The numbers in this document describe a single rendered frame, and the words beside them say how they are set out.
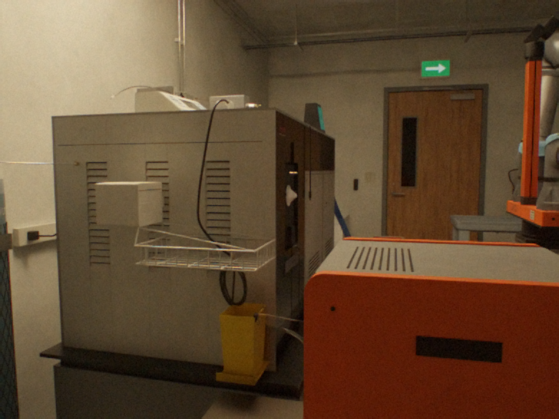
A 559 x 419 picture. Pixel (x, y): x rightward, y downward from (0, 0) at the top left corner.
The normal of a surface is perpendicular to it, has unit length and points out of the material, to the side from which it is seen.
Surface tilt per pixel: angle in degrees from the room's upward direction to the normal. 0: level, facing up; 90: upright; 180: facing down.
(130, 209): 90
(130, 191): 90
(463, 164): 90
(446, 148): 90
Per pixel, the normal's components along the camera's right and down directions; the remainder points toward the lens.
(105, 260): -0.22, -0.32
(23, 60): 0.97, 0.02
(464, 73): -0.25, 0.08
